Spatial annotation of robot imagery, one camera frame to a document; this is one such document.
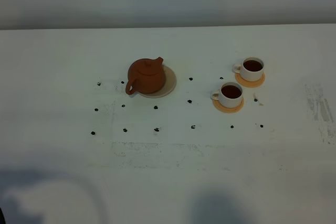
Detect brown clay teapot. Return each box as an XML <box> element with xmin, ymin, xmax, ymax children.
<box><xmin>125</xmin><ymin>57</ymin><xmax>166</xmax><ymax>95</ymax></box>

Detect near orange round coaster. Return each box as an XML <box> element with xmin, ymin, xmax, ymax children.
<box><xmin>211</xmin><ymin>97</ymin><xmax>244</xmax><ymax>113</ymax></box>

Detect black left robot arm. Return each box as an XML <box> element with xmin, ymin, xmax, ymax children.
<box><xmin>0</xmin><ymin>209</ymin><xmax>6</xmax><ymax>224</ymax></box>

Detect orange round coaster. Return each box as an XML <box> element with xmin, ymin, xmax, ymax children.
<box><xmin>211</xmin><ymin>97</ymin><xmax>244</xmax><ymax>113</ymax></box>
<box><xmin>235</xmin><ymin>73</ymin><xmax>265</xmax><ymax>88</ymax></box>

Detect far orange round coaster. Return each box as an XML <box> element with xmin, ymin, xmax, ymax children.
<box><xmin>235</xmin><ymin>73</ymin><xmax>265</xmax><ymax>88</ymax></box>

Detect far white teacup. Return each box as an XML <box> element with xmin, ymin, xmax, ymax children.
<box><xmin>233</xmin><ymin>57</ymin><xmax>264</xmax><ymax>82</ymax></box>

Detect near white teacup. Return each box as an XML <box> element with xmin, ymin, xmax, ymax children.
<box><xmin>211</xmin><ymin>82</ymin><xmax>243</xmax><ymax>109</ymax></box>

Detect white teacup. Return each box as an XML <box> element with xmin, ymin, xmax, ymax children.
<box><xmin>211</xmin><ymin>82</ymin><xmax>243</xmax><ymax>109</ymax></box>
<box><xmin>233</xmin><ymin>57</ymin><xmax>264</xmax><ymax>82</ymax></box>

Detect beige round teapot saucer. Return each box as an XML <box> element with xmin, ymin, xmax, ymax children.
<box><xmin>137</xmin><ymin>65</ymin><xmax>177</xmax><ymax>99</ymax></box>

